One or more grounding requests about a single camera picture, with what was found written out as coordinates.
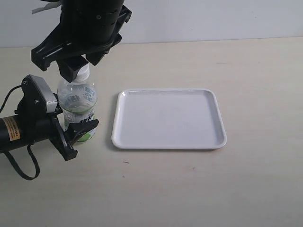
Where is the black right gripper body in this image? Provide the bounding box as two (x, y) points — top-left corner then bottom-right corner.
(31, 5), (132, 71)

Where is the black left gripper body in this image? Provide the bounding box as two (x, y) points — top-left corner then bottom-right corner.
(15, 77), (78, 161)

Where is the white bottle cap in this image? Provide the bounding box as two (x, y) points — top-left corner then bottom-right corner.
(74, 64), (90, 83)

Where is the clear plastic drink bottle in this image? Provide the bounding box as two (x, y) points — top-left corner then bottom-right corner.
(57, 79), (98, 129)

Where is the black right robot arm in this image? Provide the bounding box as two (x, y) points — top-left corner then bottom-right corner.
(31, 0), (132, 82)

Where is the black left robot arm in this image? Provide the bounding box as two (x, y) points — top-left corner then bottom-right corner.
(0, 75), (99, 161)

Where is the white rectangular plastic tray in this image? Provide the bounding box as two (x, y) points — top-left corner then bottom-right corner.
(111, 88), (227, 150)

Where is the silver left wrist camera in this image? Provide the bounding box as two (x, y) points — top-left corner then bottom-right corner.
(23, 74), (56, 114)

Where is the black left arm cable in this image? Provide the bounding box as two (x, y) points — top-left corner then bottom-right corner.
(0, 85), (40, 181)

